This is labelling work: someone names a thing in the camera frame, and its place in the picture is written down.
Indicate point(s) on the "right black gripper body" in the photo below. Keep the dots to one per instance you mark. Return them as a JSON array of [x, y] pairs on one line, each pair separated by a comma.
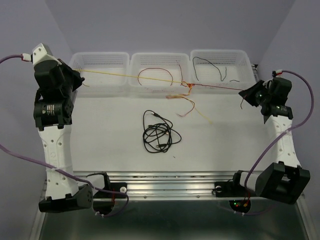
[[264, 97]]

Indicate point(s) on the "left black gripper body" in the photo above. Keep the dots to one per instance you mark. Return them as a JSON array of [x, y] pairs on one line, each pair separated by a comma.
[[63, 68]]

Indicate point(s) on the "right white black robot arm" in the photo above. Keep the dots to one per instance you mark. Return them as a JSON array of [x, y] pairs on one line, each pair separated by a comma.
[[277, 174]]

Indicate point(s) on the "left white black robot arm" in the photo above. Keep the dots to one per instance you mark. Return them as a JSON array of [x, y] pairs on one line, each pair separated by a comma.
[[53, 107]]

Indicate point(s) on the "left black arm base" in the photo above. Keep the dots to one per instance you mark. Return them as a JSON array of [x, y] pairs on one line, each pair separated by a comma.
[[115, 194]]

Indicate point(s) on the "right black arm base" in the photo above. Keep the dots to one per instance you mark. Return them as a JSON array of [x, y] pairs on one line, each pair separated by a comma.
[[241, 196]]

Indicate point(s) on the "left white perforated basket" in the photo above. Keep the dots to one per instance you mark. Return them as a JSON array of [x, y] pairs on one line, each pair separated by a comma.
[[104, 73]]

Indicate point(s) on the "white perforated basket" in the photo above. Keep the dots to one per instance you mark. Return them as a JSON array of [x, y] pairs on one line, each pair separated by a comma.
[[159, 72], [104, 73], [226, 69]]

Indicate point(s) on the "right white perforated basket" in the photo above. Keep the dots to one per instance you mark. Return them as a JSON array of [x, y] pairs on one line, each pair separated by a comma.
[[226, 69]]

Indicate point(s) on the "middle white perforated basket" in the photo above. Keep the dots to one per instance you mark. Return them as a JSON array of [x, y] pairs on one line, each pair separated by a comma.
[[159, 72]]

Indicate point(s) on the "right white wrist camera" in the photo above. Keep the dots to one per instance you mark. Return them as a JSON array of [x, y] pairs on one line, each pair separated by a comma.
[[275, 74]]

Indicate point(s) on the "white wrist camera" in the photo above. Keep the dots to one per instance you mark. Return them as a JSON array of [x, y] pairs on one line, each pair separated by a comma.
[[40, 53], [275, 74]]

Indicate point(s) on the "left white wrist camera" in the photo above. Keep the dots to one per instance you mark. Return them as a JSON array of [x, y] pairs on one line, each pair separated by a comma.
[[40, 53]]

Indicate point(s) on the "aluminium extrusion rail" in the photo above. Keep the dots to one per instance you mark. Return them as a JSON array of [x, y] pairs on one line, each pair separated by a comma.
[[167, 186]]

